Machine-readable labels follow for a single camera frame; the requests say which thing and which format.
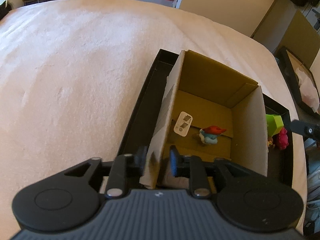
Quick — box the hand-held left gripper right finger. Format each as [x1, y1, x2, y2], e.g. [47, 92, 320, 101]
[169, 145, 255, 200]

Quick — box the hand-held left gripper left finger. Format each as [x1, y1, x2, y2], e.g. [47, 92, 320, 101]
[62, 145, 148, 200]

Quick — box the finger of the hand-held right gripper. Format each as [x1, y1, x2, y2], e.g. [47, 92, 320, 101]
[287, 119, 320, 147]

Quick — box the blue figurine with red hat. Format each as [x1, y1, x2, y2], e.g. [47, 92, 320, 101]
[199, 125, 227, 145]

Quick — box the black shallow tray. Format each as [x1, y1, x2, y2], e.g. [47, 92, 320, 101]
[117, 48, 293, 188]

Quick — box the cardboard box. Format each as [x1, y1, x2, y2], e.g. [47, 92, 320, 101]
[139, 50, 270, 189]

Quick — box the pink toy figure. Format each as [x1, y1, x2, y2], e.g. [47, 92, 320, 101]
[275, 127, 289, 151]

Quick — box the green cube box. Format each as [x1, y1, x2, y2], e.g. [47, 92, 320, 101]
[265, 114, 284, 136]

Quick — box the white plastic bag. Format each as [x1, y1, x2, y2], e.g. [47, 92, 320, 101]
[294, 67, 320, 111]

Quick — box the black box with brown lining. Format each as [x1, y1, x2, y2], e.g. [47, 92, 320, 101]
[278, 46, 320, 112]

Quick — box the black and white cloth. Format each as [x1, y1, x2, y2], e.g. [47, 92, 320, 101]
[0, 3, 13, 21]

